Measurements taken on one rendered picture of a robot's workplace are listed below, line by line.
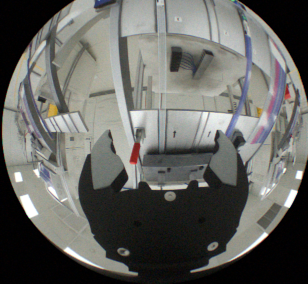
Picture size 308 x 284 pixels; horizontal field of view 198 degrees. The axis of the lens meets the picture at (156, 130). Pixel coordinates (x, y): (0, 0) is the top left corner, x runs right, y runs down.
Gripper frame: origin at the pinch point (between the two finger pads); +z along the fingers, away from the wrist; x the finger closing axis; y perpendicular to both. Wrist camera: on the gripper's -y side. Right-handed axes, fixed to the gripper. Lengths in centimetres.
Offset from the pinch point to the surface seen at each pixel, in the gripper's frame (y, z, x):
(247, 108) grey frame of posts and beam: 7, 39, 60
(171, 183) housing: 32.2, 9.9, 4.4
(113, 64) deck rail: -9.1, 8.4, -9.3
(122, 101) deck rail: -0.7, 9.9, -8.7
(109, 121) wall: 79, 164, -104
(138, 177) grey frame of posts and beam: 37.4, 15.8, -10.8
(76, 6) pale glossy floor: -102, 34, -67
